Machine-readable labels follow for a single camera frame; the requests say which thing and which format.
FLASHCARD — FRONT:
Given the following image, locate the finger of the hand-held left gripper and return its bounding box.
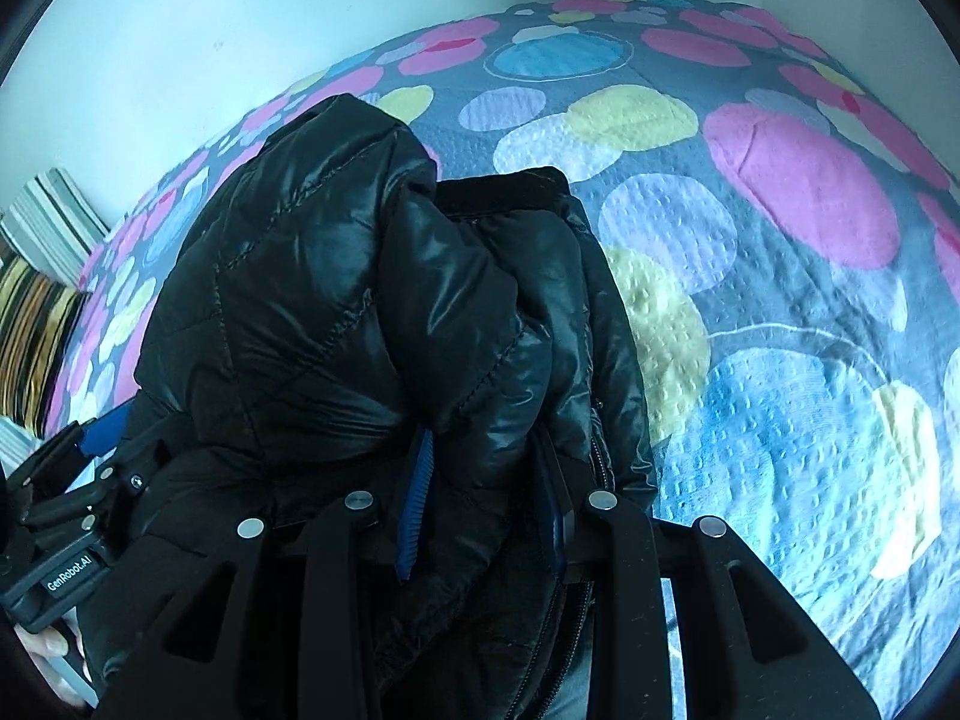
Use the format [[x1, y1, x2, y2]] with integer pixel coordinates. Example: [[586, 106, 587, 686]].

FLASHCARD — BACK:
[[79, 399, 142, 460]]

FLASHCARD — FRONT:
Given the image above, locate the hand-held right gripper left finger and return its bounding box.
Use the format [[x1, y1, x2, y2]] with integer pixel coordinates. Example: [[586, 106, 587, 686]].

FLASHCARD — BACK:
[[96, 427, 437, 720]]

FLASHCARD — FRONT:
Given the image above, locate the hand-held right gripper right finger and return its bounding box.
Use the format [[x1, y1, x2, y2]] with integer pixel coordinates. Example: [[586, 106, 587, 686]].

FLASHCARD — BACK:
[[536, 439, 880, 720]]

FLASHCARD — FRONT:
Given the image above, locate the black puffer jacket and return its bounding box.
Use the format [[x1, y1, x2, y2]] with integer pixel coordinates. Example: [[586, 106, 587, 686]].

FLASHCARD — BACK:
[[75, 94, 661, 720]]

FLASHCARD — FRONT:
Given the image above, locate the person's left hand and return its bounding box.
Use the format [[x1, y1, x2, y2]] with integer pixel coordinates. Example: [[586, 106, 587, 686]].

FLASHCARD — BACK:
[[15, 615, 89, 707]]

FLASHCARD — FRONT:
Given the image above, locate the yellow black striped pillow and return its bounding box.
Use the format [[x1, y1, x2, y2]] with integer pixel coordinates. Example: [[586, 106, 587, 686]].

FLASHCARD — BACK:
[[0, 255, 92, 440]]

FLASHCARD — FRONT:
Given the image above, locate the grey white striped pillow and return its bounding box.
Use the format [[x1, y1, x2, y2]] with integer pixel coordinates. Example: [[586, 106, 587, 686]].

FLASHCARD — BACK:
[[0, 167, 110, 290]]

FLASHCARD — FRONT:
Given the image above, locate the dotted colourful bedspread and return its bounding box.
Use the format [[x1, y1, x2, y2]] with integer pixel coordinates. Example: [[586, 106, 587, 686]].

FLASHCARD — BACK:
[[45, 0, 960, 720]]

